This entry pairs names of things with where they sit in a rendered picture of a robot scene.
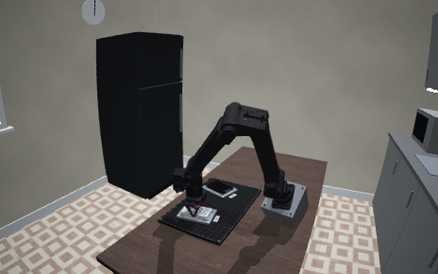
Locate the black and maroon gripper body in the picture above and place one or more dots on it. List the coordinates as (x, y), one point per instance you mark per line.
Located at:
(198, 194)

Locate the white well plate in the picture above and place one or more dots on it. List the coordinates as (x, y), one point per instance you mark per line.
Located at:
(203, 214)

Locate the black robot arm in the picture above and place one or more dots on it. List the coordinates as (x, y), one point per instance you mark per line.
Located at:
(233, 123)

